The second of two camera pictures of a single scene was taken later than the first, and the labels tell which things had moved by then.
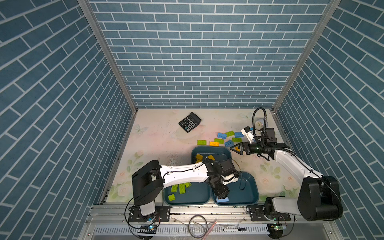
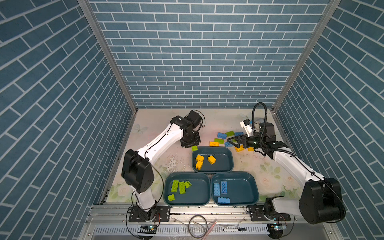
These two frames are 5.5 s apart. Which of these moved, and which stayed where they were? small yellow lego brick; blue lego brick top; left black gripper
Moved: left black gripper
Stayed: small yellow lego brick; blue lego brick top
